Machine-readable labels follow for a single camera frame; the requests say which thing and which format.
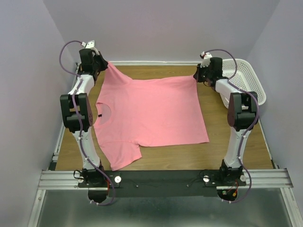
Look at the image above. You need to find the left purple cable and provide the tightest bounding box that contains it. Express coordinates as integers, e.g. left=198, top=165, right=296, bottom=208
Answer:
left=59, top=40, right=116, bottom=206

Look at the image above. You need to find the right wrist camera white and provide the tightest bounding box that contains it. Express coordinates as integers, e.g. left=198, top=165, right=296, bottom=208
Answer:
left=200, top=52, right=212, bottom=68

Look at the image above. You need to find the pink t shirt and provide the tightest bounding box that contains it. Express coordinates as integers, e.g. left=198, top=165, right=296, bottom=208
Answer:
left=94, top=64, right=209, bottom=171

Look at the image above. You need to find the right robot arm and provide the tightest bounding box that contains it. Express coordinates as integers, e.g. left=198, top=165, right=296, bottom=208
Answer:
left=194, top=52, right=259, bottom=186

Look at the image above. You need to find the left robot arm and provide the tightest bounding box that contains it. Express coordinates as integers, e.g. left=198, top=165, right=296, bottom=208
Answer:
left=60, top=47, right=109, bottom=187

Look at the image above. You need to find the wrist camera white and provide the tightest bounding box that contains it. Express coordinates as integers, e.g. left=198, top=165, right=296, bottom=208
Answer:
left=200, top=52, right=212, bottom=68
left=81, top=40, right=98, bottom=52

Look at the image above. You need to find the aluminium frame rail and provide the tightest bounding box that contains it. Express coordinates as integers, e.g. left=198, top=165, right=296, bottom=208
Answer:
left=27, top=61, right=295, bottom=227

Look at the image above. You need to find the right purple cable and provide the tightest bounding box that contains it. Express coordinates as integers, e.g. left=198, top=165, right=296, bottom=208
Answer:
left=203, top=49, right=261, bottom=171

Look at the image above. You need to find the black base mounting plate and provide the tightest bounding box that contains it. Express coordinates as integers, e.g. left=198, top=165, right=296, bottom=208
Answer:
left=76, top=168, right=247, bottom=201

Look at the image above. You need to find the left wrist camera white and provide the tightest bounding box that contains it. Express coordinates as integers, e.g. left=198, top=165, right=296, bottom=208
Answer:
left=81, top=40, right=98, bottom=52

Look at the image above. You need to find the purple cable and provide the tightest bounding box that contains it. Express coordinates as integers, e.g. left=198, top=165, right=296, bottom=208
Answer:
left=59, top=40, right=116, bottom=206
left=203, top=49, right=261, bottom=171

